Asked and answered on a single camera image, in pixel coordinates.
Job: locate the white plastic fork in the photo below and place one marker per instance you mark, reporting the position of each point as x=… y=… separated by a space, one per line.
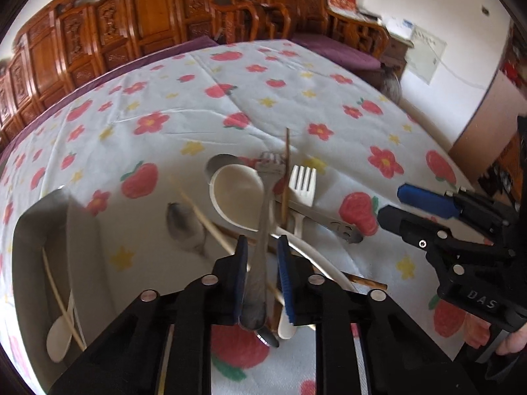
x=302 y=187

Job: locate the strawberry flower printed tablecloth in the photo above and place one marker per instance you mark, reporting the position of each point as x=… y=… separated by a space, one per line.
x=164 y=90

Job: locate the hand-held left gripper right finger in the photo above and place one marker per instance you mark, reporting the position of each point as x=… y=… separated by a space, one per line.
x=286 y=279

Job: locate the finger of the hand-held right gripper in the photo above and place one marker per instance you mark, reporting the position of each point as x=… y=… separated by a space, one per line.
x=411 y=228
x=428 y=201

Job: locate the person's right hand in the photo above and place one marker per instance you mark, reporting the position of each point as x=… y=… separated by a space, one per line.
x=514 y=341

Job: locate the light bamboo chopstick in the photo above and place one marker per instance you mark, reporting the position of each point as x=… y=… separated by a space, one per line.
x=206 y=222
x=55 y=288

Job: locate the grey electric fan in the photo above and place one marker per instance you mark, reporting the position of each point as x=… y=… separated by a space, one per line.
x=391 y=86

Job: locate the small white spoon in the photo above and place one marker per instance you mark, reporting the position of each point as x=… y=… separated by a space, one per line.
x=57 y=337

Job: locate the large cream spoon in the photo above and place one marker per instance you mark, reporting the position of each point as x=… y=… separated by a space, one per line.
x=236 y=197

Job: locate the brown chopstick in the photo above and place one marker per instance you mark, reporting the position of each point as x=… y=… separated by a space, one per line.
x=287 y=164

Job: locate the metal fork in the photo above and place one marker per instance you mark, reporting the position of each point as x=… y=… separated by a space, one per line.
x=258 y=279

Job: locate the wooden side table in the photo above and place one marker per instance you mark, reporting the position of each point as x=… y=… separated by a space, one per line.
x=398 y=55

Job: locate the stack of white papers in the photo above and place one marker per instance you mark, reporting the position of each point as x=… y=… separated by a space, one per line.
x=401 y=26

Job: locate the brown wooden board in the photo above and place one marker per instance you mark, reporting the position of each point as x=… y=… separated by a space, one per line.
x=490 y=131

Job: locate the long carved wooden sofa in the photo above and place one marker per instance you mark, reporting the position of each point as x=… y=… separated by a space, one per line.
x=144 y=8

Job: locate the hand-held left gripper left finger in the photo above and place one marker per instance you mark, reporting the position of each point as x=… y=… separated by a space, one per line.
x=241 y=267

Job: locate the white wall chart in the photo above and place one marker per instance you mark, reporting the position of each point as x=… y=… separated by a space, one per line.
x=426 y=53

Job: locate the short purple seat cushion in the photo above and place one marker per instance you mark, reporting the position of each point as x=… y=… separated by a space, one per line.
x=341 y=51

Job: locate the grey utensil tray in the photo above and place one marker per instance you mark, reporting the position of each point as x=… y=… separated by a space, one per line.
x=82 y=234

